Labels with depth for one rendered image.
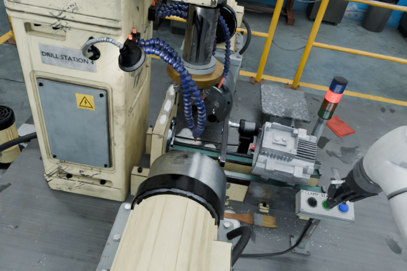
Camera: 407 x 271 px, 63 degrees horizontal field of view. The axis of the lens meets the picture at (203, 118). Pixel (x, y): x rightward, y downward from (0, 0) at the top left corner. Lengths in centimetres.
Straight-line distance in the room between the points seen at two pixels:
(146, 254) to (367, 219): 113
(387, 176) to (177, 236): 44
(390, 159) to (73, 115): 84
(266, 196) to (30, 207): 86
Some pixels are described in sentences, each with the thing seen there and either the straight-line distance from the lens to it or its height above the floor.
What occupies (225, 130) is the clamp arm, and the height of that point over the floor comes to 103.
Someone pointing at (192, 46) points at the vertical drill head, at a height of 142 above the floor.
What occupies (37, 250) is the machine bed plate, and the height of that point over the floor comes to 80.
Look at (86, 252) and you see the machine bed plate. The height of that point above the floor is 80.
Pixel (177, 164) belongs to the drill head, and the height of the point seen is 116.
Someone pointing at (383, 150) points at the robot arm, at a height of 144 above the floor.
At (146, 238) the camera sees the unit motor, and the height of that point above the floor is 135.
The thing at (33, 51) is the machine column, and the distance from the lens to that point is 102.
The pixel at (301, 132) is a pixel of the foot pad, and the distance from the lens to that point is 131.
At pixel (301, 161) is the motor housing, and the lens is 125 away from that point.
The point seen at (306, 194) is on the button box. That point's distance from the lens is 112.
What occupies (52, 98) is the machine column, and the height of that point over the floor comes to 124.
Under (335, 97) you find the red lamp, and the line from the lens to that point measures 150.
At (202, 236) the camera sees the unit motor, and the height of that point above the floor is 133.
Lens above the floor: 186
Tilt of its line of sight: 38 degrees down
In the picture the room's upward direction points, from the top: 10 degrees clockwise
